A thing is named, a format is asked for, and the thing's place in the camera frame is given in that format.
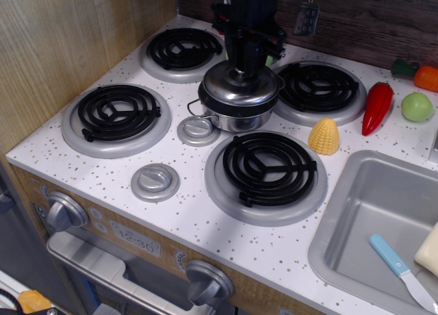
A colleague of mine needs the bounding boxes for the small steel pot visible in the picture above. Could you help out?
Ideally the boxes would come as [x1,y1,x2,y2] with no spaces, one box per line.
[187,86,279,132]

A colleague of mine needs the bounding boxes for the green toy cabbage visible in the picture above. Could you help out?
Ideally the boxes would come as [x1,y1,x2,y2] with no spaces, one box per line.
[225,53,274,66]

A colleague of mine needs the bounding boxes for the green toy apple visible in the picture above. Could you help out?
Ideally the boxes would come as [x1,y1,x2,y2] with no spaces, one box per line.
[401,92,435,122]

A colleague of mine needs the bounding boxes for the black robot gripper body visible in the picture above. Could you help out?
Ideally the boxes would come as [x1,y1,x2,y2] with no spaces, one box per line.
[211,0,287,60]

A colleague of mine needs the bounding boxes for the front right black burner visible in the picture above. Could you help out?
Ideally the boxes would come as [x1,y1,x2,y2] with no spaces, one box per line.
[205,131,328,227]

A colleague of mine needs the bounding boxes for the yellow object bottom left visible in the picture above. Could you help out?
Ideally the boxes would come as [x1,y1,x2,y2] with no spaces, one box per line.
[17,290,52,314]

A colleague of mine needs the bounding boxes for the back right black burner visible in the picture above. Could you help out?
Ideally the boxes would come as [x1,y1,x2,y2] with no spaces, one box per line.
[274,61,367,127]

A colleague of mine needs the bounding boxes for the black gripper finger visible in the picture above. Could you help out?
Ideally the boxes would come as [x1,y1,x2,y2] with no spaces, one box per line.
[244,40,270,77]
[224,34,248,71]

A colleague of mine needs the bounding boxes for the steel pot lid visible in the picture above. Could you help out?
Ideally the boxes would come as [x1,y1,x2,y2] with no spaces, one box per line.
[198,61,285,109]

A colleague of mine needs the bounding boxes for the black cable bottom left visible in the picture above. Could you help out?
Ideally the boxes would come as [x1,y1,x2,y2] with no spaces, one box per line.
[0,287,21,312]

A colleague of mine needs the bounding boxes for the yellow toy corn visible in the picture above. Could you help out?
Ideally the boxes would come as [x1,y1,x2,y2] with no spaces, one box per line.
[307,118,339,155]

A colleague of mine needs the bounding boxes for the silver oven dial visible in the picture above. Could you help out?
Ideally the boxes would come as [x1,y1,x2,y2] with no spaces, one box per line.
[185,260,235,306]
[47,191,89,232]

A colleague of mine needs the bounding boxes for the red toy chili pepper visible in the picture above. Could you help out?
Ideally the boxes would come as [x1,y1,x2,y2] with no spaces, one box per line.
[361,82,394,136]

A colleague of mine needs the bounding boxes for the orange toy carrot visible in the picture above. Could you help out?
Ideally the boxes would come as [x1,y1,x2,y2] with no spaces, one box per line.
[391,59,437,92]

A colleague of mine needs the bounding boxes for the hanging metal spatula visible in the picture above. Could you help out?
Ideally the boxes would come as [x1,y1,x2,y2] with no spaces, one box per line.
[292,0,320,37]

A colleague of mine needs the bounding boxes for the silver round knob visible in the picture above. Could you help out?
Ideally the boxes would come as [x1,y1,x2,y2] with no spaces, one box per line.
[131,164,180,203]
[177,116,220,147]

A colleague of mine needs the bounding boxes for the right silver oven dial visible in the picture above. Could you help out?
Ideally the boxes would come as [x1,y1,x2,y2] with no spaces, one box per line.
[185,260,235,306]

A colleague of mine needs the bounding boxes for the left silver oven dial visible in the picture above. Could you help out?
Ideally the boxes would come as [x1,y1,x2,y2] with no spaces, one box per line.
[47,191,89,232]

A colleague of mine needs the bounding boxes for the front left black burner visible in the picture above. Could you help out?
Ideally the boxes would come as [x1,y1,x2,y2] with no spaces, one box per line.
[61,84,171,159]

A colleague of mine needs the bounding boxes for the grey toy sink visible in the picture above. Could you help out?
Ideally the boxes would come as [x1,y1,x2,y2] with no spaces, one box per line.
[308,150,437,314]

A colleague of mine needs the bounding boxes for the silver round knob lower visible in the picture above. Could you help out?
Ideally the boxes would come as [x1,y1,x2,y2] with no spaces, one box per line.
[131,164,180,203]

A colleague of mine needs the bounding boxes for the silver round knob upper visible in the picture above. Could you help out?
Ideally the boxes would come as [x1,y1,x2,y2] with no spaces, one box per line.
[177,116,220,147]

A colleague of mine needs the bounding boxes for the oven clock display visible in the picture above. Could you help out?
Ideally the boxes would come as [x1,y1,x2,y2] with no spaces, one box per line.
[109,220,162,257]

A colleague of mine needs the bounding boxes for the silver oven door handle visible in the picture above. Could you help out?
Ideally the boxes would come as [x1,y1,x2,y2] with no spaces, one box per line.
[47,232,216,314]

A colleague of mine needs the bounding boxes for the cream toy butter block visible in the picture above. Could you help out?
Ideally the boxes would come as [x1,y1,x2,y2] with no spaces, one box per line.
[414,224,438,276]

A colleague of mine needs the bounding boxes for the blue handled toy knife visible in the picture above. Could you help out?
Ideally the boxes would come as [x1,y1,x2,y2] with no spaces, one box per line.
[369,234,437,314]

